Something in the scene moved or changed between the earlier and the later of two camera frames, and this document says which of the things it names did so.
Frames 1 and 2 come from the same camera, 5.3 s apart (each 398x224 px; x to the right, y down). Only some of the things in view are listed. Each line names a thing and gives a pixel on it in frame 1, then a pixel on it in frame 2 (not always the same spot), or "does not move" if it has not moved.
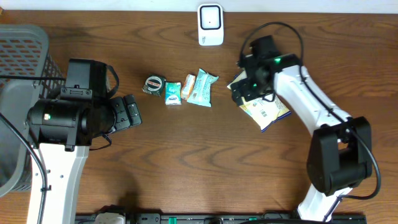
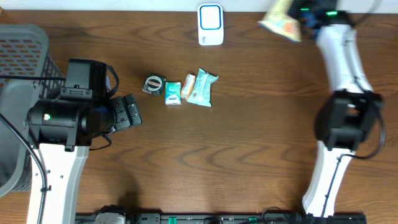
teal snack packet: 201,93 does not move
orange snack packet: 188,86 does not move
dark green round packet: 155,84 does not move
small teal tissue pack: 173,93 does not move
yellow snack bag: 264,111 -> 280,21
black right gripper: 245,91 -> 293,9
